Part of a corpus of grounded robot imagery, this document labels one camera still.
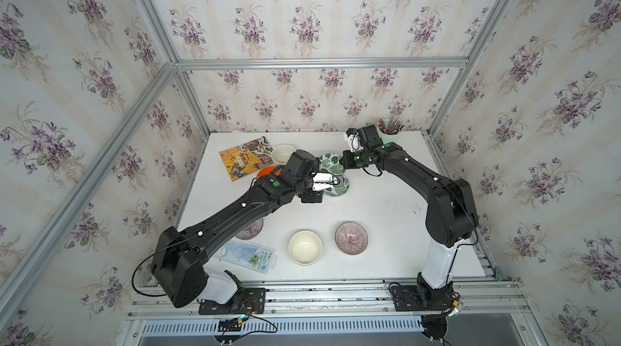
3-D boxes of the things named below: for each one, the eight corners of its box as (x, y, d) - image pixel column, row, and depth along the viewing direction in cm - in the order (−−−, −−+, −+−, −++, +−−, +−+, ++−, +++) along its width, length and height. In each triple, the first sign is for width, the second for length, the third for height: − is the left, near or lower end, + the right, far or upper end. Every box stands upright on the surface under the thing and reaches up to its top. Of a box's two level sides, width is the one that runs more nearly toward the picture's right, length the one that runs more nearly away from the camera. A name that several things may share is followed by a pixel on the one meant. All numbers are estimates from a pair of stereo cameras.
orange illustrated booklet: (231, 181, 104) (229, 177, 102) (220, 155, 114) (218, 151, 112) (278, 162, 112) (278, 158, 110) (265, 138, 121) (264, 135, 119)
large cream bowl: (284, 253, 84) (283, 248, 80) (302, 230, 90) (301, 224, 85) (308, 273, 80) (308, 268, 76) (325, 248, 86) (326, 242, 81)
